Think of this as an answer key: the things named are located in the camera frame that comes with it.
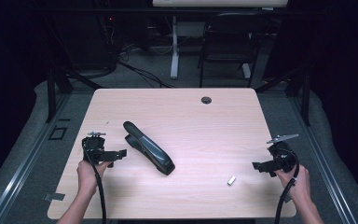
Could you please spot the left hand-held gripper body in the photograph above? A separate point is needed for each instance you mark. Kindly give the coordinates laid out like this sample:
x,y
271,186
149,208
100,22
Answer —
x,y
93,149

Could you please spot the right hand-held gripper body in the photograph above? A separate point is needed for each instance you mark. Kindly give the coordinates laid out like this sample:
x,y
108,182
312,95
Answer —
x,y
284,157

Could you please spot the black stapler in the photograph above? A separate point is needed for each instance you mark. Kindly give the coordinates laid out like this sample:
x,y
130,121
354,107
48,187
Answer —
x,y
149,149

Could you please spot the silver staple strip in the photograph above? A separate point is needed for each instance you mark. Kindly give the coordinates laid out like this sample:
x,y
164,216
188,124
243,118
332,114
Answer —
x,y
231,180

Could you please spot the person's left hand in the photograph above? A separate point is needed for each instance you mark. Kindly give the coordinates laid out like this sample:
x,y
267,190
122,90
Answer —
x,y
88,179

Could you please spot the person's right hand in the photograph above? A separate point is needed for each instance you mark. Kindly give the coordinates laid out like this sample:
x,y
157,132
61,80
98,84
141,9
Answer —
x,y
300,186

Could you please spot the short black tape strip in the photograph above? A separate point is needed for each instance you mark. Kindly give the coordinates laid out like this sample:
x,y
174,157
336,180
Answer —
x,y
64,119

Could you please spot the grey tape piece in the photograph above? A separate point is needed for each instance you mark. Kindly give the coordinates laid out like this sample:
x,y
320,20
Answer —
x,y
54,196

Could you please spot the black metal stand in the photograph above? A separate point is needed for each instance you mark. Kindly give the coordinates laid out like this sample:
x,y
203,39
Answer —
x,y
303,93
54,90

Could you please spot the round table grommet hole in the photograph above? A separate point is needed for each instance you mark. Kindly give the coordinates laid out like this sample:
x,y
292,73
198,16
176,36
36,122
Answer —
x,y
206,100

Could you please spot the dark equipment with red light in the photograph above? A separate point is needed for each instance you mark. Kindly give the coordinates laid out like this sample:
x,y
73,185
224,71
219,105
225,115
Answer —
x,y
108,37

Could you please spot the white desk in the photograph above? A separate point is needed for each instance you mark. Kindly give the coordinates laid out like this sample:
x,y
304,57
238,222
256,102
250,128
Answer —
x,y
174,46

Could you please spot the black folding chair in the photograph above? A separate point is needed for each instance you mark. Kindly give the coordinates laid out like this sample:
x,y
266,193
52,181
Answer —
x,y
230,46

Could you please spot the aluminium floor rail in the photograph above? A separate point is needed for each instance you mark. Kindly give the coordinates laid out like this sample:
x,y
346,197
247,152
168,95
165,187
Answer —
x,y
326,168
21,168

